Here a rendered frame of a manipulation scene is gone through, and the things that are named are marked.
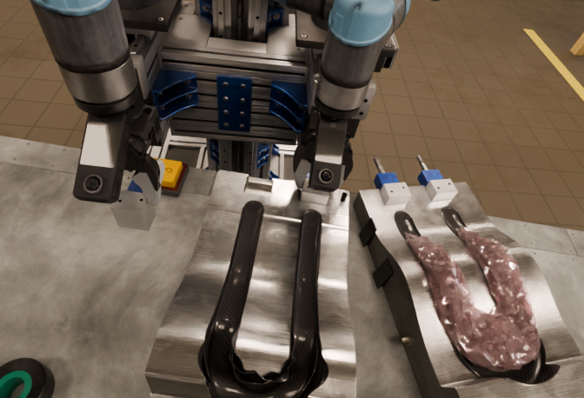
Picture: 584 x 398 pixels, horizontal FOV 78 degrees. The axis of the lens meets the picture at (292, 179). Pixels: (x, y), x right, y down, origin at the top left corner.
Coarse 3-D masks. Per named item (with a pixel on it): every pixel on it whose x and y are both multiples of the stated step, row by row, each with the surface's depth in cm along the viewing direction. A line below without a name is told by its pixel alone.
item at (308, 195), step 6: (306, 180) 68; (306, 186) 67; (306, 192) 66; (312, 192) 66; (318, 192) 67; (324, 192) 67; (300, 198) 70; (306, 198) 68; (312, 198) 67; (318, 198) 67; (324, 198) 67; (324, 204) 68
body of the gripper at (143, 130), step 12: (132, 96) 43; (84, 108) 41; (96, 108) 41; (108, 108) 41; (120, 108) 42; (132, 108) 48; (144, 108) 50; (156, 108) 51; (144, 120) 49; (156, 120) 52; (132, 132) 47; (144, 132) 48; (132, 144) 46; (144, 144) 52; (132, 156) 47; (132, 168) 49
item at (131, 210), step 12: (132, 180) 60; (120, 192) 56; (132, 192) 57; (120, 204) 55; (132, 204) 55; (144, 204) 56; (120, 216) 56; (132, 216) 56; (144, 216) 56; (132, 228) 58; (144, 228) 58
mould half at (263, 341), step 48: (240, 192) 68; (288, 192) 69; (336, 192) 71; (288, 240) 63; (336, 240) 64; (192, 288) 54; (288, 288) 57; (336, 288) 58; (192, 336) 46; (240, 336) 47; (288, 336) 48; (336, 336) 50; (192, 384) 44; (336, 384) 45
